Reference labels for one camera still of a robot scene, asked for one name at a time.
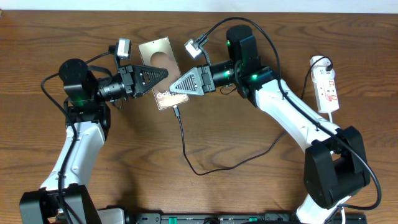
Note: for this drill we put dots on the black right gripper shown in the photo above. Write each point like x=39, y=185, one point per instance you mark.
x=201, y=89

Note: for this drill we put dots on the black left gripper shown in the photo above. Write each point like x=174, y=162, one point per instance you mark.
x=141, y=72

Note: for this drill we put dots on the Samsung Galaxy smartphone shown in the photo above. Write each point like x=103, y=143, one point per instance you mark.
x=159, y=53

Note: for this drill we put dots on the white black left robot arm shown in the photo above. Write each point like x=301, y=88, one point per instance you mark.
x=64, y=194

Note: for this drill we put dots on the white power strip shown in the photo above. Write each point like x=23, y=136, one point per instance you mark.
x=323, y=78

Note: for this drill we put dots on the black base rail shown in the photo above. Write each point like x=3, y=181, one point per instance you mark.
x=156, y=218

